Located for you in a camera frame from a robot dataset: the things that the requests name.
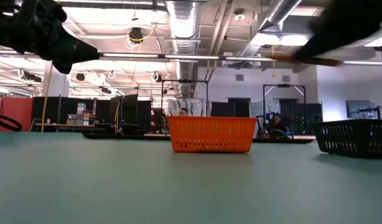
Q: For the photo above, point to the stack of boxes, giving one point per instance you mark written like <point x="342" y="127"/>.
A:
<point x="82" y="115"/>

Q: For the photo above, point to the silver ventilation duct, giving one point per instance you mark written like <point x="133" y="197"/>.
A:
<point x="272" y="18"/>
<point x="181" y="37"/>

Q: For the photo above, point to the black metal table frame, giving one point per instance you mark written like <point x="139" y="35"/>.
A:
<point x="125" y="136"/>

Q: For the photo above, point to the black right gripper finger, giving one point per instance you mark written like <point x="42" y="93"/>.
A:
<point x="321" y="43"/>

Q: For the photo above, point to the silver foil curtain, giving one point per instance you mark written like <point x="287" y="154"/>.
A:
<point x="194" y="105"/>

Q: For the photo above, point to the black computer monitor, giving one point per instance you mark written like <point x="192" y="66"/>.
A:
<point x="360" y="109"/>
<point x="128" y="109"/>

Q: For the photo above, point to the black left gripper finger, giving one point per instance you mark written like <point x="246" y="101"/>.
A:
<point x="63" y="67"/>
<point x="79" y="51"/>

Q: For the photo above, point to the wooden desk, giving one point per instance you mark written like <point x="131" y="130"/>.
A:
<point x="63" y="125"/>

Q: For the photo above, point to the black metal frame stand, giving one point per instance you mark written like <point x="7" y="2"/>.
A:
<point x="184" y="81"/>
<point x="284" y="85"/>

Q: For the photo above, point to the red partition panel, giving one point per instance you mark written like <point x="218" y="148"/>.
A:
<point x="15" y="113"/>

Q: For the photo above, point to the black round ceiling fixture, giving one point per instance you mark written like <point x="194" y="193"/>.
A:
<point x="136" y="35"/>

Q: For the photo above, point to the black plastic basket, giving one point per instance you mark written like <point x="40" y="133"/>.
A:
<point x="352" y="138"/>

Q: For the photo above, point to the orange plastic basket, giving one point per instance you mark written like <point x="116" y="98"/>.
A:
<point x="211" y="135"/>

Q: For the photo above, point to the long ceiling light bar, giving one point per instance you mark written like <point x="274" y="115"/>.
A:
<point x="194" y="57"/>

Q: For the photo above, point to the person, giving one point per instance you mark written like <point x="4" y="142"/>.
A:
<point x="276" y="123"/>
<point x="183" y="112"/>

